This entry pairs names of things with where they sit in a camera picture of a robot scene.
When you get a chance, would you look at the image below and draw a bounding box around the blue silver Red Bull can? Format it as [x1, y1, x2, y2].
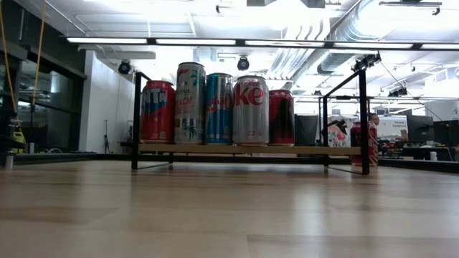
[204, 72, 235, 145]

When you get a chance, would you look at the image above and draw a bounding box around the silver Diet Coke can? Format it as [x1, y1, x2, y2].
[232, 75, 270, 146]

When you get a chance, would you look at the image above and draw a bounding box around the tall white Celsius can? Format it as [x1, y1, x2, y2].
[174, 62, 207, 145]

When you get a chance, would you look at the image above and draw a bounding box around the red Coca-Cola can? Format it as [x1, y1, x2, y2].
[268, 89, 296, 147]
[350, 120, 380, 166]

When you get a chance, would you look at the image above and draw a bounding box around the orange Fanta can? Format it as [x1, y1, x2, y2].
[139, 80, 176, 144]

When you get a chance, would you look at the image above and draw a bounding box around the black hanging shirt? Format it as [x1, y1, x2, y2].
[294, 114, 320, 146]

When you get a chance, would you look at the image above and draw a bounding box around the overhead LED light bar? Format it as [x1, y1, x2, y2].
[65, 35, 459, 52]

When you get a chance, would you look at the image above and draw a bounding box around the black background tripod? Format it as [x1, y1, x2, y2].
[103, 119, 110, 154]

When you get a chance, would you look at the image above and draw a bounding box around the white printed sign board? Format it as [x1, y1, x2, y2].
[378, 116, 409, 141]

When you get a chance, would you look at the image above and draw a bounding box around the black computer monitor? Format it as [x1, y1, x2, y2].
[404, 113, 435, 143]
[432, 120, 459, 148]

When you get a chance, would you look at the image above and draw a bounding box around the black ceiling track light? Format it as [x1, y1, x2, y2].
[379, 1, 443, 16]

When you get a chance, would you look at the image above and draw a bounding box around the wooden shelf black frame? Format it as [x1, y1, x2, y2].
[131, 70, 370, 176]

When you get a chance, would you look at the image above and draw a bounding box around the silver ventilation duct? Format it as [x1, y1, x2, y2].
[317, 0, 381, 75]

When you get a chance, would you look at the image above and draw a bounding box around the black ceiling camera mount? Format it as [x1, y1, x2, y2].
[351, 52, 383, 72]

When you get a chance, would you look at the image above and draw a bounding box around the black metal table frame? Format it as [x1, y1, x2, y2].
[14, 152, 459, 175]

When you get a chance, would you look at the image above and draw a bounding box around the yellow cable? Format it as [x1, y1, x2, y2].
[0, 0, 49, 115]

